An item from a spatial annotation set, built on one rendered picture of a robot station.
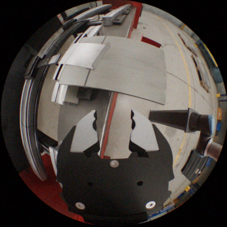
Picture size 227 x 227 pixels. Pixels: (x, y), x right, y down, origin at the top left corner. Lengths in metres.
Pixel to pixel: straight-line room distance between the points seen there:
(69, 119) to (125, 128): 0.96
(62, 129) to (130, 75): 0.32
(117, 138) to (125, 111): 0.41
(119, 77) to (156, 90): 0.08
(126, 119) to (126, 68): 1.03
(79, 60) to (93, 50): 0.04
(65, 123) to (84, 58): 0.26
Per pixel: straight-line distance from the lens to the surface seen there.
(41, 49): 0.21
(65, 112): 0.35
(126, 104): 1.17
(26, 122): 0.47
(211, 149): 0.55
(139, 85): 0.17
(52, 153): 0.33
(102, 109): 0.29
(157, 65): 0.22
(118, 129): 1.19
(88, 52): 0.23
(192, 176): 2.51
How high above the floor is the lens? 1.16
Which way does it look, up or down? 88 degrees down
